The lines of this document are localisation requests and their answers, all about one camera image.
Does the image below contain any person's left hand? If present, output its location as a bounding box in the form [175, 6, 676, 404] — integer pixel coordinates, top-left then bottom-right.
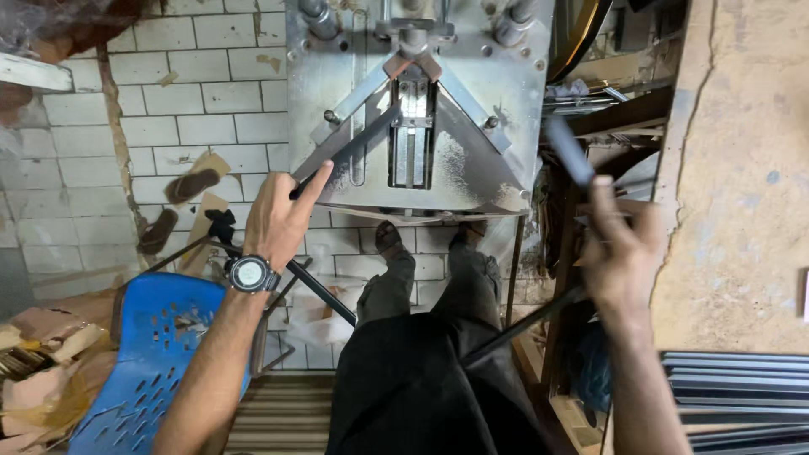
[243, 160, 335, 265]

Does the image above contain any person's right hand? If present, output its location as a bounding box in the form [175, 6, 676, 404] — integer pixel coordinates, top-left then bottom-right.
[579, 176, 664, 312]

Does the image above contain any grey frame moulding strip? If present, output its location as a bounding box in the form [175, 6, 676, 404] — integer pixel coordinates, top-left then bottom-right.
[545, 117, 598, 189]

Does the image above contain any dark frame moulding strip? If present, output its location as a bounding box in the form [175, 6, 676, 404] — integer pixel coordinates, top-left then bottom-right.
[289, 104, 403, 200]

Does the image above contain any wooden storage rack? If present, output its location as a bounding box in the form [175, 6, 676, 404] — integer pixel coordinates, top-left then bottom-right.
[513, 0, 691, 455]

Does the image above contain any person's right foot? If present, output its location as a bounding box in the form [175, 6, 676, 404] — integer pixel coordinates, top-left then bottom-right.
[455, 218, 489, 247]

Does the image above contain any person's foot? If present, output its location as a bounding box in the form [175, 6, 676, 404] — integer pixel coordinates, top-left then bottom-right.
[374, 220, 406, 260]
[455, 218, 489, 247]

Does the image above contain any black metal bar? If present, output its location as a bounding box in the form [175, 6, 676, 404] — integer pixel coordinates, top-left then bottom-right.
[460, 287, 585, 367]
[205, 237, 359, 327]

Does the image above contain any person's right leg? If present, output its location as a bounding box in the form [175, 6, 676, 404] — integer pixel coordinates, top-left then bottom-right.
[432, 239, 504, 329]

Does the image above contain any person's leg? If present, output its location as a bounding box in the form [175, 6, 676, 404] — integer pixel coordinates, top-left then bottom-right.
[432, 239, 504, 329]
[356, 249, 418, 327]

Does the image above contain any person's left foot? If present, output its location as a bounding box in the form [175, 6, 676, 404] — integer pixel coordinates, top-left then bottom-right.
[374, 220, 406, 260]

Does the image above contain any stack of dark moulding strips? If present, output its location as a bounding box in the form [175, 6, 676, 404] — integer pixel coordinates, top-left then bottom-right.
[660, 351, 809, 455]

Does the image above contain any person's left leg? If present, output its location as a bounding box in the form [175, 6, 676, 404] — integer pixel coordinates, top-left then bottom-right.
[356, 249, 418, 327]

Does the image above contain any clear plastic sheet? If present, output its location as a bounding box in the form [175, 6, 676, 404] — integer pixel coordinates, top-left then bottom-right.
[265, 249, 362, 347]

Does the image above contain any black round wristwatch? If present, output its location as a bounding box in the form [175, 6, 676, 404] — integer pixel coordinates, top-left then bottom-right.
[224, 254, 283, 294]

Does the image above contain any striped floor mat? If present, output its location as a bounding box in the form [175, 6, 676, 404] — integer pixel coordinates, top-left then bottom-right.
[224, 372, 337, 455]

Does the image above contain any black rag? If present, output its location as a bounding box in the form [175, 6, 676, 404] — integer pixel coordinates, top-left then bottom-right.
[205, 209, 236, 245]

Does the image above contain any brown cardboard piece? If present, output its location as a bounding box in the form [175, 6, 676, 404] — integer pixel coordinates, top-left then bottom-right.
[179, 193, 230, 277]
[188, 152, 232, 181]

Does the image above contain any brown sandal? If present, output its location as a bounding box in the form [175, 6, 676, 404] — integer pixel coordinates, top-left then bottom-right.
[137, 209, 179, 256]
[164, 168, 222, 206]

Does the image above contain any blue plastic chair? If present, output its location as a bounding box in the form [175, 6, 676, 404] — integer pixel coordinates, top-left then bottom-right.
[68, 272, 298, 455]

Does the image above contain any clear plastic bag heap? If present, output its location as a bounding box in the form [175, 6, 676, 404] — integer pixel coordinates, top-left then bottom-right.
[0, 0, 162, 64]

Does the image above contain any heap of scrap cardboard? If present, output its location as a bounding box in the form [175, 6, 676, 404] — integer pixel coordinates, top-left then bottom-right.
[0, 292, 121, 455]

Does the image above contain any white wooden shelf board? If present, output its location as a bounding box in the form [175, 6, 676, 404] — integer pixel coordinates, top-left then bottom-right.
[0, 52, 74, 93]

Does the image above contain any metal frame joining machine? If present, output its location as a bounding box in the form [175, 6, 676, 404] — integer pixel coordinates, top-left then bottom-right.
[286, 0, 557, 223]

